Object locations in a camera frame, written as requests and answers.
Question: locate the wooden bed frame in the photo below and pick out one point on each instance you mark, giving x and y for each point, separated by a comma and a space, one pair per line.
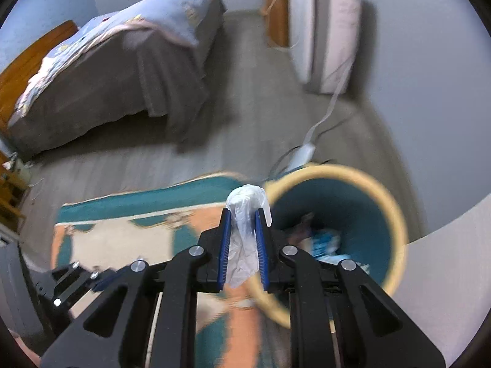
30, 53

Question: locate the blue face mask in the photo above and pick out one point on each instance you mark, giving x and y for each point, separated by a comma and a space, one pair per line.
324, 241

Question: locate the white power strip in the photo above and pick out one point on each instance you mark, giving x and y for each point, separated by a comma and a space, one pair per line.
303, 153

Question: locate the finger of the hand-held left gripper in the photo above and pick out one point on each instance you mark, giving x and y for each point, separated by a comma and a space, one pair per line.
67, 271
82, 287

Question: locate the wooden nightstand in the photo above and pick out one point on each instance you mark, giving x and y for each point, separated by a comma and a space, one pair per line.
11, 188

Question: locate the yellow rimmed teal waste bin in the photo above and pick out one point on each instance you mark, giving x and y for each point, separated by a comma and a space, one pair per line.
345, 207

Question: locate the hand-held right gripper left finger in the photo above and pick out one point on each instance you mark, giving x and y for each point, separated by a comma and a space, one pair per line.
224, 237

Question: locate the white textured cloth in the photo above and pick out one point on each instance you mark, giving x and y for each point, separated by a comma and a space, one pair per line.
441, 257

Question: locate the wooden cabinet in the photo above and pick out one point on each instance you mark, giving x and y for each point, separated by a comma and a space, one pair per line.
278, 15

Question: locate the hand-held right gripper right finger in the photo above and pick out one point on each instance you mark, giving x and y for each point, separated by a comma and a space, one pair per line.
261, 245

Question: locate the white air purifier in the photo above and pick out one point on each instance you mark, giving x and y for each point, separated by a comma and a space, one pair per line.
307, 27

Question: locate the teal orange patterned mat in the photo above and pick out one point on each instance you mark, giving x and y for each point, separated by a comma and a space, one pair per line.
115, 237

